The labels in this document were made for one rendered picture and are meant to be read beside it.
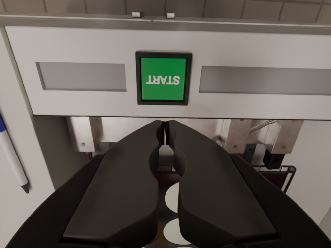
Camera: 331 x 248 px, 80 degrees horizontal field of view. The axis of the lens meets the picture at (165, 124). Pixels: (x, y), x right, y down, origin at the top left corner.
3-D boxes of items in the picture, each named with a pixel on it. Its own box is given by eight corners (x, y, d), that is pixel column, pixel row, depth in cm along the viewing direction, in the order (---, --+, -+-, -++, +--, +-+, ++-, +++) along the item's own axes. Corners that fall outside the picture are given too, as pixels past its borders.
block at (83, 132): (99, 142, 35) (94, 152, 32) (80, 141, 34) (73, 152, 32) (92, 99, 31) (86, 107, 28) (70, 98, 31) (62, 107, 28)
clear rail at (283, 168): (291, 169, 37) (296, 174, 36) (89, 168, 36) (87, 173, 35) (294, 163, 37) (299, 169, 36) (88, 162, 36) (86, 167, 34)
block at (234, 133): (237, 143, 35) (244, 154, 33) (218, 143, 35) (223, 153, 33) (248, 102, 32) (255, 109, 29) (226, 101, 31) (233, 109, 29)
